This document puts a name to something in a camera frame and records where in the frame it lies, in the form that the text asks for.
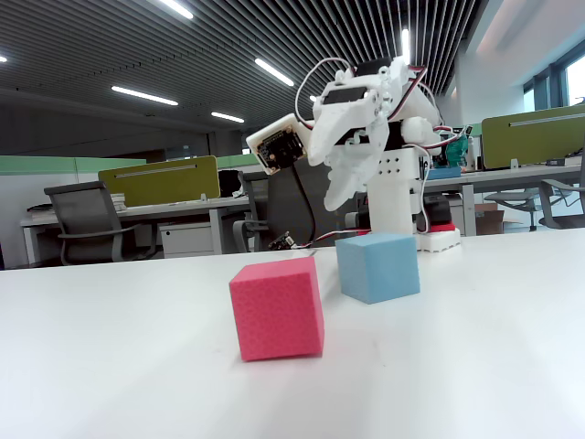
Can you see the white drawer cabinet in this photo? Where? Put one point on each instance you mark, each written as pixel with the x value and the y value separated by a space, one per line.
pixel 187 240

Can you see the green object behind robot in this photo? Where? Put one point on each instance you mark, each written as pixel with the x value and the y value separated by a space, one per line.
pixel 457 151

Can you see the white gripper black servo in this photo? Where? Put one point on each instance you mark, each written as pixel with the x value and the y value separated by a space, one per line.
pixel 344 106

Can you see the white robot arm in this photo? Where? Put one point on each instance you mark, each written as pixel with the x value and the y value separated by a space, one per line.
pixel 393 196

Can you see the blue plastic tray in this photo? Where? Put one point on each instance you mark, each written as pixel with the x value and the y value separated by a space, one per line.
pixel 445 173

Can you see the light green partition panel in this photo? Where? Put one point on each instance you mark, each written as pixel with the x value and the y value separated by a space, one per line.
pixel 55 165
pixel 237 161

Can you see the brown cardboard box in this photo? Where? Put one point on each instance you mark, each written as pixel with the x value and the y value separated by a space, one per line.
pixel 489 221

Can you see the grey mesh office chair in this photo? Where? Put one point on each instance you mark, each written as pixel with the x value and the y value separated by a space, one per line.
pixel 516 197
pixel 566 215

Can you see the red foam cube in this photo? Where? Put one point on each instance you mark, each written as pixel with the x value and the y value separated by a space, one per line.
pixel 276 315

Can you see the blue foam cube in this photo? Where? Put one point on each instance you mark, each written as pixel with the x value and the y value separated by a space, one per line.
pixel 379 270

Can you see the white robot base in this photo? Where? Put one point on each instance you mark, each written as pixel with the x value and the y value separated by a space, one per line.
pixel 439 241

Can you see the dark framed window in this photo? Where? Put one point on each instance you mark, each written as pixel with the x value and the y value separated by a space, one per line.
pixel 573 80

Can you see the stack of papers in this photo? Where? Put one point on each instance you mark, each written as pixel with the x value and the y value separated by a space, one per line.
pixel 118 201

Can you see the olive green desk divider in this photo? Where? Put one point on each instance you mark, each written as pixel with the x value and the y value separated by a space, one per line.
pixel 160 183
pixel 525 142

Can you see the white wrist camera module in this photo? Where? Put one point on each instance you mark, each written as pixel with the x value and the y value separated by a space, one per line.
pixel 279 144

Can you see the grey office chair with armrests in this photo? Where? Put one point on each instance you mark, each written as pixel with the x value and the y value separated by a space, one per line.
pixel 77 206

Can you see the dark grey office chair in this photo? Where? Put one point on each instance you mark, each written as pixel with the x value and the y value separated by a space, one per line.
pixel 283 206

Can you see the black bag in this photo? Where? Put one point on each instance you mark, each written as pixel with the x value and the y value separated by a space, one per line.
pixel 228 183

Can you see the white office desk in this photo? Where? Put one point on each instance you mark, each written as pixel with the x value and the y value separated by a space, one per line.
pixel 503 176
pixel 137 211

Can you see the small black circuit board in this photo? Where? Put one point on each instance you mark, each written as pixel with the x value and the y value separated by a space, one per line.
pixel 281 241

